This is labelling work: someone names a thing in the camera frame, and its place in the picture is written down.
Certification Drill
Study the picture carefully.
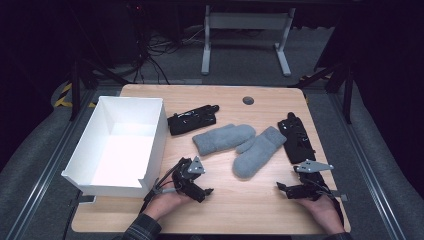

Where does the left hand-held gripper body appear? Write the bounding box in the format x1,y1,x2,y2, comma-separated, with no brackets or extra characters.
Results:
171,155,206,195

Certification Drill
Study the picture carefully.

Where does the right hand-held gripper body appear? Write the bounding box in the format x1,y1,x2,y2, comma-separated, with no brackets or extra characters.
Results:
292,159,335,201

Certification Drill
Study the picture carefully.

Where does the grey knit mitten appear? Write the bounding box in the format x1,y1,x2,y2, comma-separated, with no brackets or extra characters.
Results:
192,123,257,157
232,125,288,180

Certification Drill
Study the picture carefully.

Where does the black gripper dock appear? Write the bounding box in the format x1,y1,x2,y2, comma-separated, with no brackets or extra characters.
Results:
167,104,220,136
277,112,317,165

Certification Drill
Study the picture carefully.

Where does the white box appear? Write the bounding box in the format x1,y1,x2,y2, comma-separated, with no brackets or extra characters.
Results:
61,95,169,199

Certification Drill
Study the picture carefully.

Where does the person's right hand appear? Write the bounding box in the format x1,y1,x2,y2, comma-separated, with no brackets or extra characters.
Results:
294,194,346,235

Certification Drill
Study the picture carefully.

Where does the person's left hand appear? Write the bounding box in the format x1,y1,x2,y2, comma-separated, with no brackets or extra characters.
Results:
143,190,193,222

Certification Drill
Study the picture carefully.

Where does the black metal stand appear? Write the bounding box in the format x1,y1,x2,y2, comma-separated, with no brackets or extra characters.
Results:
288,59,355,125
68,56,132,122

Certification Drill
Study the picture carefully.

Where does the yellow black hazard tape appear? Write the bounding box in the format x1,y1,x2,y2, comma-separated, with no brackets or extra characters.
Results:
53,82,98,109

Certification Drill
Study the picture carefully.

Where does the left gripper cable grey plug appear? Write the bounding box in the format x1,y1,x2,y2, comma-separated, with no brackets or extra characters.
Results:
142,166,183,214

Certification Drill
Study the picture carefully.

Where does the grey table bracket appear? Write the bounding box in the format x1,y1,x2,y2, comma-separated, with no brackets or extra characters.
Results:
331,190,349,202

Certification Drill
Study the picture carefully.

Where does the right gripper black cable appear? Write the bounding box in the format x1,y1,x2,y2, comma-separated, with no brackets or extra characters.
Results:
313,179,346,228

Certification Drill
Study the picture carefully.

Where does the grey metal floor rail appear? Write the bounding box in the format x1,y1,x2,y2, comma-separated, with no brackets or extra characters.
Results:
328,93,407,240
4,89,98,240

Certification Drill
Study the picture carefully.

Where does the tangle of black floor cables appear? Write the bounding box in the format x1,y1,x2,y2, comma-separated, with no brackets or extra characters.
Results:
133,23,208,85

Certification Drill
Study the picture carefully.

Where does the white metal desk frame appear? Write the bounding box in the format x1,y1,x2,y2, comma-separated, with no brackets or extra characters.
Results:
200,4,297,78

